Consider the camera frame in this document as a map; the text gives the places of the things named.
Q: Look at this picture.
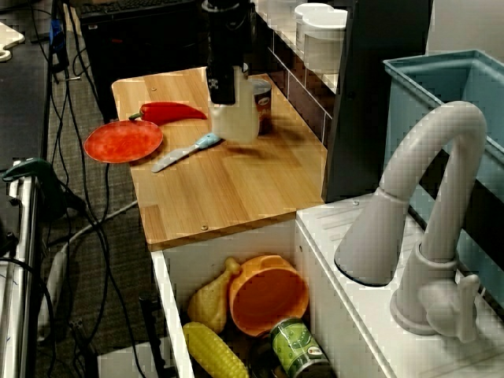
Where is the green labelled can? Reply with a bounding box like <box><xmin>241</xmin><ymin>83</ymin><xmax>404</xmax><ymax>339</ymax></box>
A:
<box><xmin>269</xmin><ymin>317</ymin><xmax>335</xmax><ymax>378</ymax></box>

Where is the thick black cable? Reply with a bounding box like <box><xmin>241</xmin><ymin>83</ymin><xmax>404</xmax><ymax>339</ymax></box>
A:
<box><xmin>58</xmin><ymin>176</ymin><xmax>166</xmax><ymax>378</ymax></box>

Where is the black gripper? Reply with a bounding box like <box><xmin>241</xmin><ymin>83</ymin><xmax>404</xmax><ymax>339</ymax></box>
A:
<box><xmin>206</xmin><ymin>10</ymin><xmax>254</xmax><ymax>106</ymax></box>

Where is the blue handled toy knife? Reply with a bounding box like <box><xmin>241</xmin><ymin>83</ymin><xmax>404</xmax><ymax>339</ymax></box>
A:
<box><xmin>151</xmin><ymin>132</ymin><xmax>222</xmax><ymax>174</ymax></box>

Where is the white cable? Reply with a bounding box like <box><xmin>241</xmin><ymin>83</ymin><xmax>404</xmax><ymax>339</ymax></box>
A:
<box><xmin>46</xmin><ymin>200</ymin><xmax>139</xmax><ymax>253</ymax></box>

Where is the white power strip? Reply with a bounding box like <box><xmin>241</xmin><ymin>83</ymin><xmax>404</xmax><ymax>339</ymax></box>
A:
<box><xmin>37</xmin><ymin>243</ymin><xmax>70</xmax><ymax>343</ymax></box>

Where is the white plastic bottle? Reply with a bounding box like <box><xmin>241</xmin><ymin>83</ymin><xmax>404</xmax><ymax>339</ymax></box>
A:
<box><xmin>208</xmin><ymin>65</ymin><xmax>260</xmax><ymax>143</ymax></box>

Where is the black computer tower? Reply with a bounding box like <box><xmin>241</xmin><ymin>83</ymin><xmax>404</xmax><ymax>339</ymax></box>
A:
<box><xmin>76</xmin><ymin>0</ymin><xmax>212</xmax><ymax>123</ymax></box>

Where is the orange toy pot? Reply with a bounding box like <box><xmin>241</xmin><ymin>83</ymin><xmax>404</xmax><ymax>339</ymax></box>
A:
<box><xmin>228</xmin><ymin>254</ymin><xmax>310</xmax><ymax>338</ymax></box>

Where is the white cutting board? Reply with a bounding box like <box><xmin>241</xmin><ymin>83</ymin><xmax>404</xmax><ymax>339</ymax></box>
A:
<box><xmin>0</xmin><ymin>22</ymin><xmax>25</xmax><ymax>64</ymax></box>

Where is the white toy sink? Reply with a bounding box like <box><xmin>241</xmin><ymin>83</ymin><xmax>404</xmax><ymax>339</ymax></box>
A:
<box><xmin>151</xmin><ymin>195</ymin><xmax>504</xmax><ymax>378</ymax></box>

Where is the green clamp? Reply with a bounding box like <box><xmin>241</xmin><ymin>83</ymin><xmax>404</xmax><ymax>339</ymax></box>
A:
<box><xmin>2</xmin><ymin>157</ymin><xmax>86</xmax><ymax>221</ymax></box>

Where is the clear container with label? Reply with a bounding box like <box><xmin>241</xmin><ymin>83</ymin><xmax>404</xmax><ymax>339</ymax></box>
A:
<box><xmin>294</xmin><ymin>2</ymin><xmax>332</xmax><ymax>54</ymax></box>

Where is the red toy pepper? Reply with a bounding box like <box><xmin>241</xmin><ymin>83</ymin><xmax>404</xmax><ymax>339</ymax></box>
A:
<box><xmin>128</xmin><ymin>101</ymin><xmax>208</xmax><ymax>127</ymax></box>

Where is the orange beans can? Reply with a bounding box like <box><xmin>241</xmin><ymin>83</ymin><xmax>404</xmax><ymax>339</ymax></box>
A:
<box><xmin>247</xmin><ymin>77</ymin><xmax>273</xmax><ymax>135</ymax></box>

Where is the thin black cable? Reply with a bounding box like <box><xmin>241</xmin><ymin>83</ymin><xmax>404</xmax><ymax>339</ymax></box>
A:
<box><xmin>84</xmin><ymin>163</ymin><xmax>113</xmax><ymax>355</ymax></box>

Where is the black keyboard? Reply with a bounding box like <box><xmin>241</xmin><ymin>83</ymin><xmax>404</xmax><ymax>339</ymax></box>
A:
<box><xmin>78</xmin><ymin>0</ymin><xmax>204</xmax><ymax>17</ymax></box>

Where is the clear container white lid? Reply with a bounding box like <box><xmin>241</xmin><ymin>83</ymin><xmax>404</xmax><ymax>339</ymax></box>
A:
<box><xmin>302</xmin><ymin>9</ymin><xmax>348</xmax><ymax>76</ymax></box>

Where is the yellow toy corn cob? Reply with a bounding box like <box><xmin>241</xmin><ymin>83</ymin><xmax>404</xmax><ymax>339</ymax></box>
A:
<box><xmin>182</xmin><ymin>321</ymin><xmax>250</xmax><ymax>378</ymax></box>

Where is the dark shelf backsplash unit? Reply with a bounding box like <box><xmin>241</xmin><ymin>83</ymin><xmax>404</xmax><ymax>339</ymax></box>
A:
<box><xmin>251</xmin><ymin>0</ymin><xmax>434</xmax><ymax>204</ymax></box>

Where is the red orange plate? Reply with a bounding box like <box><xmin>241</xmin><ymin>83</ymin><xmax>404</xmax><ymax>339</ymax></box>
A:
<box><xmin>83</xmin><ymin>120</ymin><xmax>164</xmax><ymax>165</ymax></box>

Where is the silver metal rail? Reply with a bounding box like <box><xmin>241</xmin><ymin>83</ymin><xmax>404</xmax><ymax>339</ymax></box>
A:
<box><xmin>0</xmin><ymin>161</ymin><xmax>40</xmax><ymax>378</ymax></box>

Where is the teal plastic bin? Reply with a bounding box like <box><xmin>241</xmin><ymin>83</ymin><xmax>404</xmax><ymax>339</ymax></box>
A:
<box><xmin>381</xmin><ymin>49</ymin><xmax>504</xmax><ymax>308</ymax></box>

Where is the blue cable connector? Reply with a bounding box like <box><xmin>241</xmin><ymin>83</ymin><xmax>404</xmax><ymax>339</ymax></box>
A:
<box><xmin>49</xmin><ymin>21</ymin><xmax>66</xmax><ymax>54</ymax></box>

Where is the grey toy faucet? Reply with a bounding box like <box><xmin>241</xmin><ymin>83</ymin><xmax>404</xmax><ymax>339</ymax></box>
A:
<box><xmin>332</xmin><ymin>101</ymin><xmax>487</xmax><ymax>343</ymax></box>

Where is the yellow toy chicken drumstick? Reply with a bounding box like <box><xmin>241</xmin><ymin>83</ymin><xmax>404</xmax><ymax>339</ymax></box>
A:
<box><xmin>187</xmin><ymin>258</ymin><xmax>242</xmax><ymax>335</ymax></box>

